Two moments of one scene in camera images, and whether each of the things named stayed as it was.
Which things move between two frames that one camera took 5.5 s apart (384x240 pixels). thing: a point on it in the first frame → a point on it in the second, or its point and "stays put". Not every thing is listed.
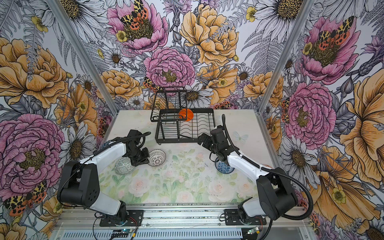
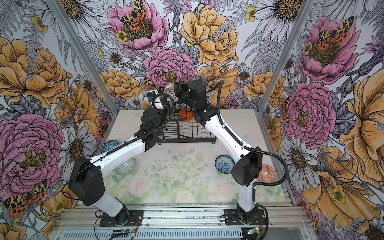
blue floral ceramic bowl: [222, 167] stays put
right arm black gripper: [208, 139] → [179, 87]
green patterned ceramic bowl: [123, 166] stays put
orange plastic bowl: [186, 113] stays put
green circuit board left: [122, 233] stays put
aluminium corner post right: [303, 11] stays put
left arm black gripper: [143, 160] → [167, 106]
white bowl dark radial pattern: [157, 158] → [169, 90]
